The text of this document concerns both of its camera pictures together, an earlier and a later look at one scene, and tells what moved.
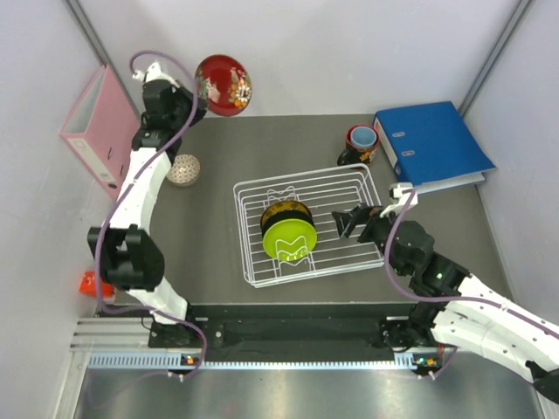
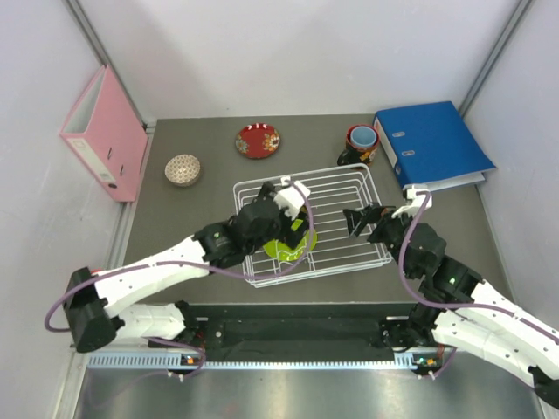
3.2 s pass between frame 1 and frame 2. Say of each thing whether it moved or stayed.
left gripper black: moved
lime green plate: stayed
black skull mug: stayed
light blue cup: stayed
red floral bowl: moved
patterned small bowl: stayed
